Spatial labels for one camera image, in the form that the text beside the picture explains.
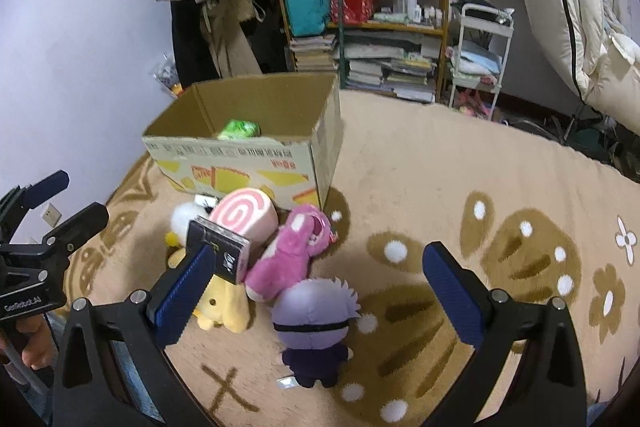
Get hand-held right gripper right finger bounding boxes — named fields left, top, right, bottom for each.
left=422, top=242, right=588, bottom=427

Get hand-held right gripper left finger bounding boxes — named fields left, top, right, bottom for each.
left=51, top=245, right=217, bottom=427

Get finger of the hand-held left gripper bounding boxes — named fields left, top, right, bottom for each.
left=0, top=170, right=70, bottom=247
left=42, top=202, right=110, bottom=254

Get yellow plush toy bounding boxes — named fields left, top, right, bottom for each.
left=167, top=232, right=251, bottom=334

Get small black box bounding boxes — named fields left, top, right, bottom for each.
left=186, top=216, right=251, bottom=284

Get white duck plush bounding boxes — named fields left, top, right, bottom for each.
left=165, top=202, right=216, bottom=254

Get pink swirl roll plush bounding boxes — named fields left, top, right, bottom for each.
left=209, top=188, right=279, bottom=254

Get purple plush toy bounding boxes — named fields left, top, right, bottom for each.
left=243, top=204, right=333, bottom=304

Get purple-haired doll plush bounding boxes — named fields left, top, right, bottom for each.
left=271, top=277, right=362, bottom=389

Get printed cardboard box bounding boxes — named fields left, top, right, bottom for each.
left=141, top=73, right=345, bottom=211

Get person's left hand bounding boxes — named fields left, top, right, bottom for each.
left=0, top=314, right=57, bottom=371

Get person's blue jeans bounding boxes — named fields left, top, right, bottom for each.
left=107, top=339, right=163, bottom=425

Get beige patterned carpet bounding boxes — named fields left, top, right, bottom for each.
left=65, top=87, right=640, bottom=427

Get plastic bag of toys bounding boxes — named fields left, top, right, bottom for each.
left=152, top=52, right=187, bottom=100

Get green plush toy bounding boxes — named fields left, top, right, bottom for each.
left=217, top=119, right=262, bottom=140

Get black hanging coat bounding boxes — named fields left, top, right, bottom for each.
left=170, top=0, right=288, bottom=88

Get beige hanging garment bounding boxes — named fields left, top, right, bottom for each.
left=200, top=0, right=268, bottom=80

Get large pile of books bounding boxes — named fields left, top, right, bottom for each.
left=345, top=31, right=439, bottom=104

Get folded blue and white cloth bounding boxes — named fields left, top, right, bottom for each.
left=452, top=42, right=503, bottom=75

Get white trolley cart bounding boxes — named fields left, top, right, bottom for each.
left=446, top=2, right=516, bottom=124

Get small stack of books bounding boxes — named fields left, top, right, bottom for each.
left=289, top=34, right=339, bottom=72

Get group of small bottles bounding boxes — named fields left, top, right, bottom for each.
left=390, top=0, right=446, bottom=28

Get white recliner chair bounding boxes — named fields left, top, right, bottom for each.
left=477, top=0, right=640, bottom=168

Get white wall outlet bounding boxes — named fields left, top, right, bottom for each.
left=42, top=203, right=64, bottom=228

